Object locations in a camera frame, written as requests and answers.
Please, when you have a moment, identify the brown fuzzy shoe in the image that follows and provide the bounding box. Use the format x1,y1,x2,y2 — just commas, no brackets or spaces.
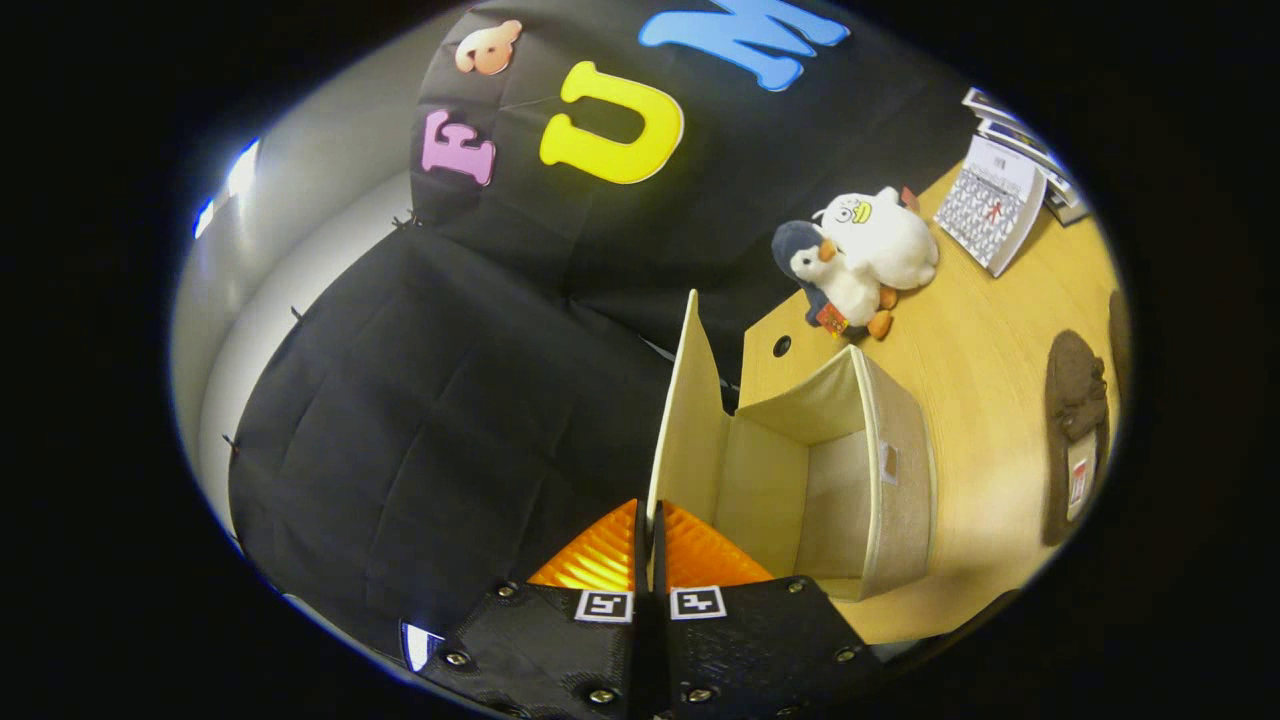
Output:
1045,330,1111,546
1108,290,1133,386

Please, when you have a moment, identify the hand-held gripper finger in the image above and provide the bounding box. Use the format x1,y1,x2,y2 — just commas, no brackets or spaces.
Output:
415,500,651,720
652,500,886,720

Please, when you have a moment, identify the white book blue photo cover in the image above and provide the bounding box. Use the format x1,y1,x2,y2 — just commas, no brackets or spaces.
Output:
977,118,1069,181

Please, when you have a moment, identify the large ceiling light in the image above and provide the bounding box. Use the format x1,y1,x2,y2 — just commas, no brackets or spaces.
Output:
193,138,261,239

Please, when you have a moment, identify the beige fabric storage box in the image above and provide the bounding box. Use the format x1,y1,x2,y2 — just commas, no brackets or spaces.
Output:
648,290,936,603

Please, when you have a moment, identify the white duck plush toy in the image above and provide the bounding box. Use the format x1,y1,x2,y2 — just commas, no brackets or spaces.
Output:
812,186,941,293

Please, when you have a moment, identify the penguin plush toy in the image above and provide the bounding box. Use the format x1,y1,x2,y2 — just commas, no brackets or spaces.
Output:
770,220,898,341

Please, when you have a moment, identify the patterned cover book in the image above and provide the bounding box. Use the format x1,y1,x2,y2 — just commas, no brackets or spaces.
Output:
933,135,1048,278

